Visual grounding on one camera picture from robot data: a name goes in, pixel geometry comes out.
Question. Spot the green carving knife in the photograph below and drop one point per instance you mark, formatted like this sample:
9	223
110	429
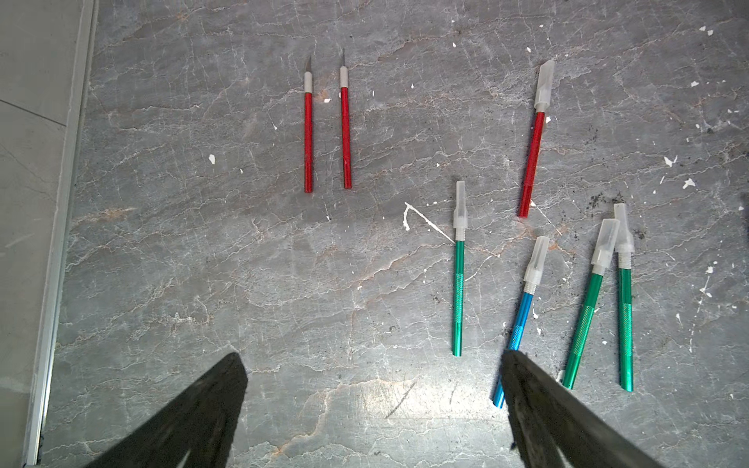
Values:
625	250
460	227
601	261

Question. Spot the red carving knife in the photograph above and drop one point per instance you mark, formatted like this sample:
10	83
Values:
541	105
308	128
345	124

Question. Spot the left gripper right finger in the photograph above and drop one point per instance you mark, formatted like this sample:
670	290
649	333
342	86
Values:
551	428

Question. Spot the blue carving knife middle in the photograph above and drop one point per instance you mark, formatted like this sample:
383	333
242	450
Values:
532	279

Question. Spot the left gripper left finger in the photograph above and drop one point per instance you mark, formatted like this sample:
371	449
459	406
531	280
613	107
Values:
196	429

